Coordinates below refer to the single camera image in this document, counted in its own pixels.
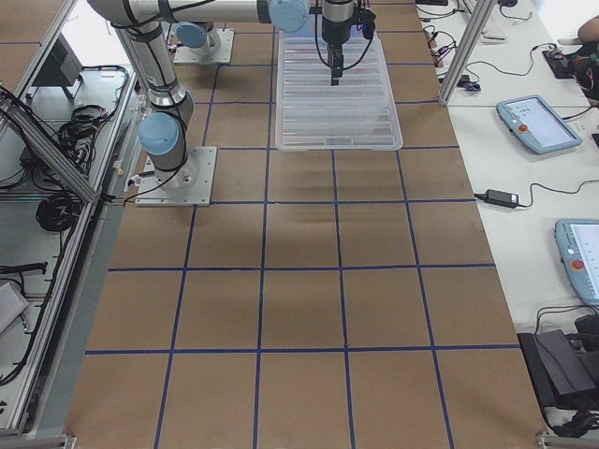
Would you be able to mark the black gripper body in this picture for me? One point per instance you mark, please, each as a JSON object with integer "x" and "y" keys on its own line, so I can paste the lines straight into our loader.
{"x": 336, "y": 32}

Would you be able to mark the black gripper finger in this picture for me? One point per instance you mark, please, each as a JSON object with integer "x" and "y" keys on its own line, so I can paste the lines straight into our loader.
{"x": 336, "y": 60}

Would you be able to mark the clear plastic box lid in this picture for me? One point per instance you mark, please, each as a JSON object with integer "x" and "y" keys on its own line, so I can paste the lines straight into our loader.
{"x": 358, "y": 113}

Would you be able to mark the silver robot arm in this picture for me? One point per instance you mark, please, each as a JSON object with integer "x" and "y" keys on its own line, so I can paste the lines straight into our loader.
{"x": 163, "y": 133}
{"x": 200, "y": 37}

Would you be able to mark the blue teach pendant far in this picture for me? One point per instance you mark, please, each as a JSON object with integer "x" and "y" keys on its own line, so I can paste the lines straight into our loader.
{"x": 537, "y": 125}

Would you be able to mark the blue teach pendant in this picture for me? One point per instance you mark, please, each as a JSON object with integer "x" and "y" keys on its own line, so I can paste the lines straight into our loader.
{"x": 577, "y": 242}
{"x": 537, "y": 125}

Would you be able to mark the black power adapter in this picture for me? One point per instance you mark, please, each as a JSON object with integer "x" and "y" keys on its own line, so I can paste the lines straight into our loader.
{"x": 501, "y": 198}

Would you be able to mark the blue teach pendant near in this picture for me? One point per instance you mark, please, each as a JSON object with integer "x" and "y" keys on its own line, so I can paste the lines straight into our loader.
{"x": 577, "y": 242}

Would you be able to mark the black laptop computer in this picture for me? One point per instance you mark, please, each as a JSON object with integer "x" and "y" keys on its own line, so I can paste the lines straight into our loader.
{"x": 563, "y": 368}

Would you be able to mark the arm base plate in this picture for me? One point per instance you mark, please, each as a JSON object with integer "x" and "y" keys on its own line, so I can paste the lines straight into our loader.
{"x": 184, "y": 56}
{"x": 192, "y": 185}

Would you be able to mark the aluminium frame post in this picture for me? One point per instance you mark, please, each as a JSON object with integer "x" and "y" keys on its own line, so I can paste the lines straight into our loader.
{"x": 466, "y": 46}

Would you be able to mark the aluminium frame rail left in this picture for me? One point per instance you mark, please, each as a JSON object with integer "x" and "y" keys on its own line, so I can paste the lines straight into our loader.
{"x": 41, "y": 144}

